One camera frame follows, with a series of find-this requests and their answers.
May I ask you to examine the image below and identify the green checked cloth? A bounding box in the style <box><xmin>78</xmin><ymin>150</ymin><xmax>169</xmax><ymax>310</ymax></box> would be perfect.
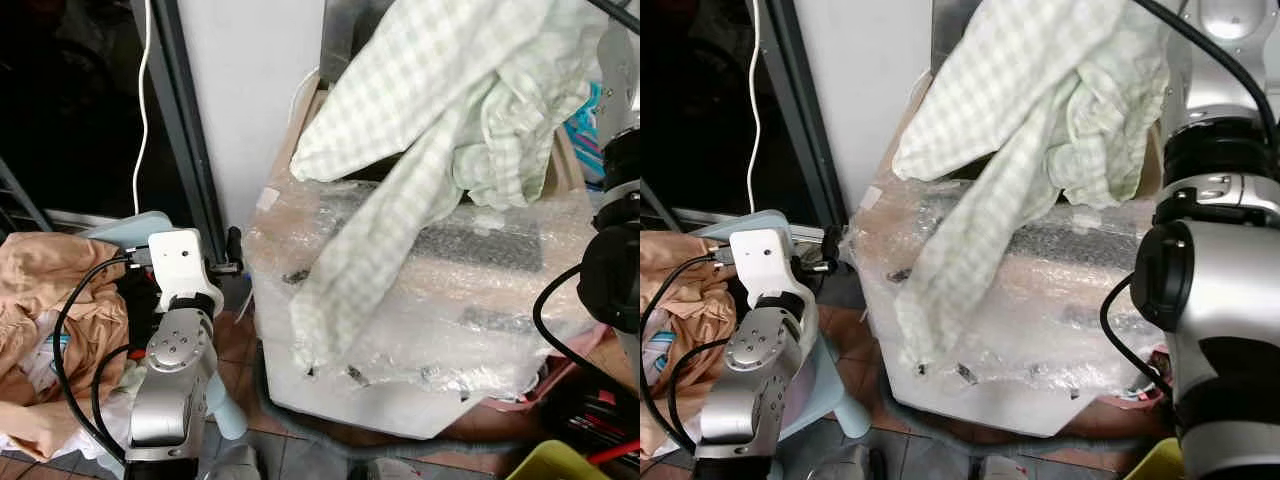
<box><xmin>288</xmin><ymin>0</ymin><xmax>613</xmax><ymax>373</ymax></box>
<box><xmin>890</xmin><ymin>0</ymin><xmax>1173</xmax><ymax>369</ymax></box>

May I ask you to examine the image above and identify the blue printed packet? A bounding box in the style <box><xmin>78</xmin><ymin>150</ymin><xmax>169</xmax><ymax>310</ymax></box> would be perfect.
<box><xmin>563</xmin><ymin>83</ymin><xmax>607</xmax><ymax>183</ymax></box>

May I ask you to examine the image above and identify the light blue plastic stool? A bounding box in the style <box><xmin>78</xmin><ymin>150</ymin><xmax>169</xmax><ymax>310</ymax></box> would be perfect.
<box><xmin>78</xmin><ymin>210</ymin><xmax>249</xmax><ymax>442</ymax></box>
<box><xmin>690</xmin><ymin>209</ymin><xmax>873</xmax><ymax>443</ymax></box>

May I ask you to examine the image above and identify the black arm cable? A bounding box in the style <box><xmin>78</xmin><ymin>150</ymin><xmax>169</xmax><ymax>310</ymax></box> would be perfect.
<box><xmin>1099</xmin><ymin>274</ymin><xmax>1177</xmax><ymax>399</ymax></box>
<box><xmin>640</xmin><ymin>250</ymin><xmax>736</xmax><ymax>459</ymax></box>
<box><xmin>52</xmin><ymin>250</ymin><xmax>151</xmax><ymax>463</ymax></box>
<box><xmin>532</xmin><ymin>264</ymin><xmax>603</xmax><ymax>373</ymax></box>

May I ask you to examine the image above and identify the bubble-wrapped white washer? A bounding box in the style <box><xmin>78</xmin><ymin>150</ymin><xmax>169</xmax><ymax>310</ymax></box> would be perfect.
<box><xmin>243</xmin><ymin>183</ymin><xmax>605</xmax><ymax>441</ymax></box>
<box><xmin>848</xmin><ymin>183</ymin><xmax>1179</xmax><ymax>441</ymax></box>

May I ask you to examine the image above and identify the black and red tool bag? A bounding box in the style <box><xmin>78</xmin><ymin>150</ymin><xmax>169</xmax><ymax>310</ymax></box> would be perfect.
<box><xmin>538</xmin><ymin>362</ymin><xmax>641</xmax><ymax>465</ymax></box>

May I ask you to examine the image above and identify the dark grey door frame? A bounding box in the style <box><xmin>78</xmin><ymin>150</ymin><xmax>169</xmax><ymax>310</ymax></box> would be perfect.
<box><xmin>760</xmin><ymin>0</ymin><xmax>849</xmax><ymax>233</ymax></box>
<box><xmin>148</xmin><ymin>0</ymin><xmax>229</xmax><ymax>263</ymax></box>

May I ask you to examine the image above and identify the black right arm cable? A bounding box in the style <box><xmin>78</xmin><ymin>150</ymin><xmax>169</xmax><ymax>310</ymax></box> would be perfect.
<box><xmin>532</xmin><ymin>264</ymin><xmax>603</xmax><ymax>373</ymax></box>
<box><xmin>1099</xmin><ymin>274</ymin><xmax>1177</xmax><ymax>399</ymax></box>

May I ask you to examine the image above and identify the yellow plastic container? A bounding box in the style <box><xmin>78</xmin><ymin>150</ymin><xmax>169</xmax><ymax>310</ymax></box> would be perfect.
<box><xmin>503</xmin><ymin>439</ymin><xmax>613</xmax><ymax>480</ymax></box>
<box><xmin>1124</xmin><ymin>437</ymin><xmax>1187</xmax><ymax>480</ymax></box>

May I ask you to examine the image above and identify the thin white hanging cable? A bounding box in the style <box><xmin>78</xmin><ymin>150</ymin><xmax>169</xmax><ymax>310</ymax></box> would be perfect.
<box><xmin>132</xmin><ymin>0</ymin><xmax>153</xmax><ymax>217</ymax></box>
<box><xmin>747</xmin><ymin>0</ymin><xmax>764</xmax><ymax>214</ymax></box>

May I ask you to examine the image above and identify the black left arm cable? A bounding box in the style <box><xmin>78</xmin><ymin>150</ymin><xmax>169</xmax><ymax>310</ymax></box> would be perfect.
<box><xmin>52</xmin><ymin>250</ymin><xmax>151</xmax><ymax>463</ymax></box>
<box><xmin>640</xmin><ymin>250</ymin><xmax>736</xmax><ymax>459</ymax></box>

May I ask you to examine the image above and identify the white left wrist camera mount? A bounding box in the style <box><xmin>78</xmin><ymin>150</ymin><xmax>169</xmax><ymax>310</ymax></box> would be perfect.
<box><xmin>147</xmin><ymin>228</ymin><xmax>227</xmax><ymax>317</ymax></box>
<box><xmin>727</xmin><ymin>228</ymin><xmax>812</xmax><ymax>313</ymax></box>

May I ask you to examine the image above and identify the peach cloth pile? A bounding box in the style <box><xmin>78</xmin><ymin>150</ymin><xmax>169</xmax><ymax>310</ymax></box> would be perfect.
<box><xmin>0</xmin><ymin>231</ymin><xmax>133</xmax><ymax>463</ymax></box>
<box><xmin>640</xmin><ymin>232</ymin><xmax>739</xmax><ymax>459</ymax></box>

